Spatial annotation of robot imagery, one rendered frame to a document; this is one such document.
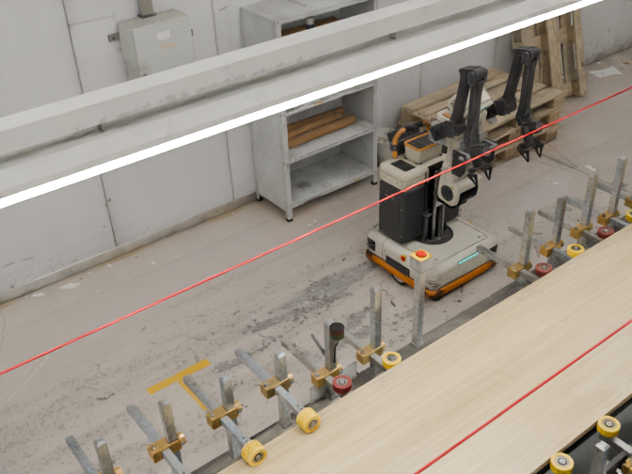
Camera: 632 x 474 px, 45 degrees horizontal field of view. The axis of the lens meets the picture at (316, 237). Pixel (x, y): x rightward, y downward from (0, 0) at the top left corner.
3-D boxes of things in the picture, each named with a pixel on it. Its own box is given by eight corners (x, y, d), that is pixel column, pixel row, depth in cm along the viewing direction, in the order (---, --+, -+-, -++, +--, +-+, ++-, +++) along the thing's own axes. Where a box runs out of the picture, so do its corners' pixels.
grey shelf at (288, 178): (256, 199, 614) (238, 7, 528) (342, 165, 658) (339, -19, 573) (289, 222, 584) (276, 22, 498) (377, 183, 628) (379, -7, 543)
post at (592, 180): (575, 250, 422) (589, 173, 395) (578, 247, 424) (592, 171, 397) (580, 253, 419) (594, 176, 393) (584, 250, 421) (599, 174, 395)
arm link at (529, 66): (534, 46, 425) (521, 51, 419) (543, 49, 421) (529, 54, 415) (525, 118, 448) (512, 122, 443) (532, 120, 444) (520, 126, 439)
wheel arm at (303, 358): (280, 346, 344) (279, 339, 342) (286, 342, 346) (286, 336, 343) (341, 401, 315) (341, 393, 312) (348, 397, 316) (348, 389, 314)
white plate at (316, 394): (309, 403, 331) (308, 387, 325) (355, 376, 344) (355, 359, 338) (310, 403, 330) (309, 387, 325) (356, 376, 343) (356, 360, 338)
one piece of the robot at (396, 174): (375, 244, 524) (376, 134, 478) (433, 216, 551) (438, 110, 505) (409, 266, 502) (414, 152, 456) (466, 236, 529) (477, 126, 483)
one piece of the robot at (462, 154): (445, 171, 460) (447, 138, 448) (477, 157, 473) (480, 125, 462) (465, 181, 449) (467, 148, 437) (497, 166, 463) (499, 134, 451)
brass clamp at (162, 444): (148, 454, 282) (145, 445, 279) (180, 436, 289) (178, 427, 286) (155, 465, 278) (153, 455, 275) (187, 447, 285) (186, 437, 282)
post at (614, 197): (603, 231, 433) (618, 156, 407) (607, 229, 435) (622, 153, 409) (608, 234, 431) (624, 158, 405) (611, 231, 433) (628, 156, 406)
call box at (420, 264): (408, 268, 335) (409, 254, 331) (420, 262, 339) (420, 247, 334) (419, 276, 331) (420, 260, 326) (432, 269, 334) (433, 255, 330)
